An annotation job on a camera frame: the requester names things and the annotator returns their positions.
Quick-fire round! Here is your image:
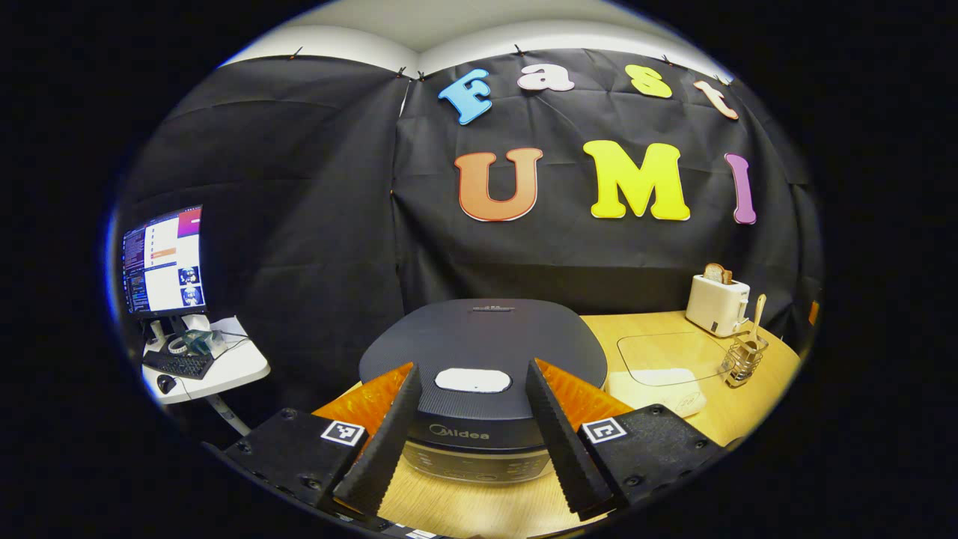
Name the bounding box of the wooden spoon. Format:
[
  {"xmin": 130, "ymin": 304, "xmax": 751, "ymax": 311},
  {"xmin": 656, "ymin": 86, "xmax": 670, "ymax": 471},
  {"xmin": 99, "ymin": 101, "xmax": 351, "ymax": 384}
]
[{"xmin": 748, "ymin": 293, "xmax": 768, "ymax": 347}]

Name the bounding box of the computer monitor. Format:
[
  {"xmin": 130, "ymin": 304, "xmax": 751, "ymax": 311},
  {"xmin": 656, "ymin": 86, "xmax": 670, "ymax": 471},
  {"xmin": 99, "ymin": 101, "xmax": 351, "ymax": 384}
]
[{"xmin": 122, "ymin": 206, "xmax": 207, "ymax": 341}]

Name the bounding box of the metal wire chopstick holder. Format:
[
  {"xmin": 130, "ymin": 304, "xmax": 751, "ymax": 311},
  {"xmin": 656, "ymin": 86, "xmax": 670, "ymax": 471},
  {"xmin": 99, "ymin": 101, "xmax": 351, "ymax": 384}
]
[{"xmin": 721, "ymin": 333, "xmax": 769, "ymax": 388}]

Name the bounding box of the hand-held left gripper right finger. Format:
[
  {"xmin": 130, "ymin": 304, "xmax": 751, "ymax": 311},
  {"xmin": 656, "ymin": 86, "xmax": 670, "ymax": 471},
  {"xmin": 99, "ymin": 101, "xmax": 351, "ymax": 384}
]
[{"xmin": 525, "ymin": 359, "xmax": 723, "ymax": 523}]

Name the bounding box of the white side table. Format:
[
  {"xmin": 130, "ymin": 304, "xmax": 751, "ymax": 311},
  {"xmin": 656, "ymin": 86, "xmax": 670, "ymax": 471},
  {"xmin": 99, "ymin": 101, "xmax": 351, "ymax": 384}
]
[{"xmin": 142, "ymin": 314, "xmax": 272, "ymax": 435}]

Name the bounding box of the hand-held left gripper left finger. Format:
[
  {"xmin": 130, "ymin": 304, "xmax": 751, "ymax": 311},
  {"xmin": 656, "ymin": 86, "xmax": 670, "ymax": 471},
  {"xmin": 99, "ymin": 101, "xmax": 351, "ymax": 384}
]
[{"xmin": 225, "ymin": 363, "xmax": 424, "ymax": 517}]

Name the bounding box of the white toaster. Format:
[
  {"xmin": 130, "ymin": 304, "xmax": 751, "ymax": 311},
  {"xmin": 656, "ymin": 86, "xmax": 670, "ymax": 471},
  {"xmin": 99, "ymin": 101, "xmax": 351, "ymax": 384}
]
[{"xmin": 686, "ymin": 273, "xmax": 751, "ymax": 338}]

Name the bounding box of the white rice box clear lid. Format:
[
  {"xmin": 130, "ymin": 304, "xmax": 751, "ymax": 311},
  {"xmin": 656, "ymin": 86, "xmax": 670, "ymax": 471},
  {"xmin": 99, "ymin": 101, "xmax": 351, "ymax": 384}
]
[{"xmin": 606, "ymin": 332, "xmax": 730, "ymax": 418}]

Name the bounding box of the grey silver rice cooker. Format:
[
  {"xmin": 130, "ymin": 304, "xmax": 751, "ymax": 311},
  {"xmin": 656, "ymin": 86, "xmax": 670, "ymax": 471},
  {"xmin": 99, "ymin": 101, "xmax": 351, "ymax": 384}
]
[{"xmin": 359, "ymin": 298, "xmax": 608, "ymax": 484}]

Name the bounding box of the black keyboard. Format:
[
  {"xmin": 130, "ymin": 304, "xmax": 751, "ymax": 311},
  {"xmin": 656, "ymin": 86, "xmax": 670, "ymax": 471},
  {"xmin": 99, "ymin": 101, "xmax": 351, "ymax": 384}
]
[{"xmin": 142, "ymin": 350, "xmax": 216, "ymax": 380}]

